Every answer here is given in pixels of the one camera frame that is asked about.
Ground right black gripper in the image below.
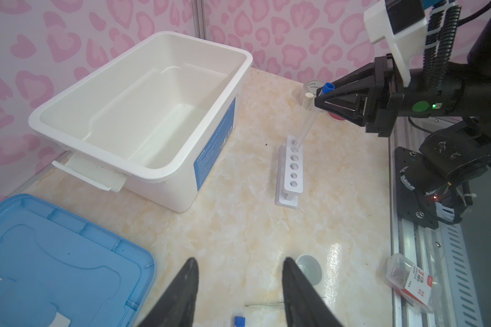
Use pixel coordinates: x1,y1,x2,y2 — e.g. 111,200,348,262
315,54,405,137

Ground small white ceramic bowl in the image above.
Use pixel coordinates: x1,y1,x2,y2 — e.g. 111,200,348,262
296,254,323,287

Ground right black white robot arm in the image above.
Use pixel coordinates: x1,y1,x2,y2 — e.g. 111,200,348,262
315,1,491,194

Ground white test tube rack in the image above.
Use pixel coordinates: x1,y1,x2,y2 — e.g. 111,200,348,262
275,135,304,209

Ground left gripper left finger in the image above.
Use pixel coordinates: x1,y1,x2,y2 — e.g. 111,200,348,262
139,258,199,327

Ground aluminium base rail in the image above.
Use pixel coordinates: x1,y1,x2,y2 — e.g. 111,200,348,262
389,118,491,326

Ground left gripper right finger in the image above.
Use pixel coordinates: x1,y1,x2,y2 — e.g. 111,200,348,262
282,257,342,327

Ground clear box red label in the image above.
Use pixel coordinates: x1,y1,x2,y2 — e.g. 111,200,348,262
385,253,442,313

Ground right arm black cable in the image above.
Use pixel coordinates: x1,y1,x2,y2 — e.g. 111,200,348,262
423,0,463,93

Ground white plastic storage bin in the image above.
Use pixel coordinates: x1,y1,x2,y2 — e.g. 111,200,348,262
29,31,253,213

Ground cork stoppered test tube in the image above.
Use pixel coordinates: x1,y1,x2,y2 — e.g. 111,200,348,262
302,92,315,111

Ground blue plastic bin lid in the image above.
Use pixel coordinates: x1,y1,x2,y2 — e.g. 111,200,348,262
0,194,156,326

